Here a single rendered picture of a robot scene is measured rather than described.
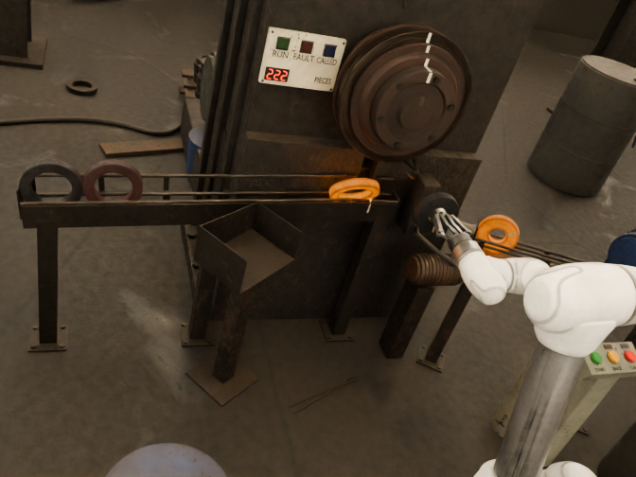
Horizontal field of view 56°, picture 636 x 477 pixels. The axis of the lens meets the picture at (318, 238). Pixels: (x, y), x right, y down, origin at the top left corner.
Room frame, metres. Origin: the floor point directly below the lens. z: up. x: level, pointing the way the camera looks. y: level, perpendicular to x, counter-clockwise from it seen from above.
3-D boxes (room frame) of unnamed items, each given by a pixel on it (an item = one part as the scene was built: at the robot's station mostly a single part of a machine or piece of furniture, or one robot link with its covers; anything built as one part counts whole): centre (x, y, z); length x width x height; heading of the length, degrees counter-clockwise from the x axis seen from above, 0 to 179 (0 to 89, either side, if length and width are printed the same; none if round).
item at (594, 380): (1.63, -1.07, 0.31); 0.24 x 0.16 x 0.62; 116
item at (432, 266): (2.01, -0.49, 0.27); 0.22 x 0.13 x 0.53; 116
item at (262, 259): (1.55, 0.20, 0.36); 0.26 x 0.20 x 0.72; 151
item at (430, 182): (2.10, -0.34, 0.68); 0.11 x 0.08 x 0.24; 26
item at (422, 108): (1.90, -0.17, 1.11); 0.28 x 0.06 x 0.28; 116
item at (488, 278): (1.51, -0.52, 0.83); 0.16 x 0.13 x 0.11; 26
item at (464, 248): (1.60, -0.46, 0.83); 0.09 x 0.06 x 0.09; 116
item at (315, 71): (1.93, 0.22, 1.15); 0.26 x 0.02 x 0.18; 116
